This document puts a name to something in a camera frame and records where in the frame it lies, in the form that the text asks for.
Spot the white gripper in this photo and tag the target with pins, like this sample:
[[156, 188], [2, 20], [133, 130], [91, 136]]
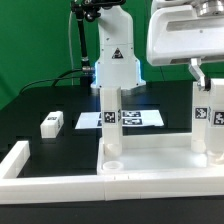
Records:
[[181, 33]]

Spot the marker sheet black white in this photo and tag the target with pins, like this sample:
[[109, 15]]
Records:
[[138, 118]]

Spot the white U-shaped fence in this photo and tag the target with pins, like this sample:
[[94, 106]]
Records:
[[16, 190]]

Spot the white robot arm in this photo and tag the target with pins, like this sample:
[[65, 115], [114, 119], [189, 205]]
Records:
[[117, 64]]

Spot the white desk top tray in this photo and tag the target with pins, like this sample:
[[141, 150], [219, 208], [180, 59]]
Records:
[[156, 153]]

